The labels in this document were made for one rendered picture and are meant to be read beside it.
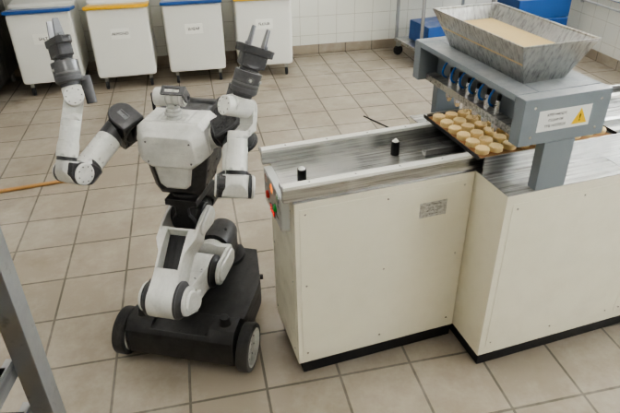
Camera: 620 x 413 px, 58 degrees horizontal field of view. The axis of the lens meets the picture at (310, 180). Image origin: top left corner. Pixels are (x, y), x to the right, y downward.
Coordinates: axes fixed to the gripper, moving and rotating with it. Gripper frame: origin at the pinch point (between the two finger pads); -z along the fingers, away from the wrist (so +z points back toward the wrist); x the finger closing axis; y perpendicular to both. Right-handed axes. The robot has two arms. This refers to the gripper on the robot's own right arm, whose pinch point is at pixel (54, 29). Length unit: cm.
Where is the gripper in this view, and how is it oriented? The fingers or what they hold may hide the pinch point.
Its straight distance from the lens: 210.2
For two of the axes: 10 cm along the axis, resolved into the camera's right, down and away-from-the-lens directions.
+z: 2.2, 9.6, 1.5
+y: -6.7, 2.6, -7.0
